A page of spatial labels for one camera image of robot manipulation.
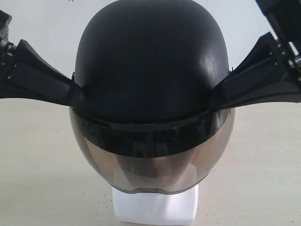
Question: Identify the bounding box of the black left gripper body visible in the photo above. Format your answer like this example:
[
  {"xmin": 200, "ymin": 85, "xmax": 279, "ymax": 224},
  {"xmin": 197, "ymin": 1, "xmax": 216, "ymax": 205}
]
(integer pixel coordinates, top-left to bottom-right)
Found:
[{"xmin": 0, "ymin": 10, "xmax": 16, "ymax": 82}]

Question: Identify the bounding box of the black helmet with tinted visor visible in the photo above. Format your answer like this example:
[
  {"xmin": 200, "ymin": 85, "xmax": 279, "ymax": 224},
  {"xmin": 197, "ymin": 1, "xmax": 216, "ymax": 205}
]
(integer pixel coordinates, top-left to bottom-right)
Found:
[{"xmin": 70, "ymin": 0, "xmax": 235, "ymax": 194}]

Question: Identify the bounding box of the white mannequin head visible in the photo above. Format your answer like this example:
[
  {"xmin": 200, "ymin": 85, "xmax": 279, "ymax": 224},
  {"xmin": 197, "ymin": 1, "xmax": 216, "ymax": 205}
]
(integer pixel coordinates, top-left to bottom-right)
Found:
[{"xmin": 112, "ymin": 185, "xmax": 198, "ymax": 226}]

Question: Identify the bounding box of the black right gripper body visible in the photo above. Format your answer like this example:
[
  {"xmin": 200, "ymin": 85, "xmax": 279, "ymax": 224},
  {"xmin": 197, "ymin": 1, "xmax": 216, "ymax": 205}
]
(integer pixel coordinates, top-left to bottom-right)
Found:
[{"xmin": 256, "ymin": 0, "xmax": 301, "ymax": 81}]

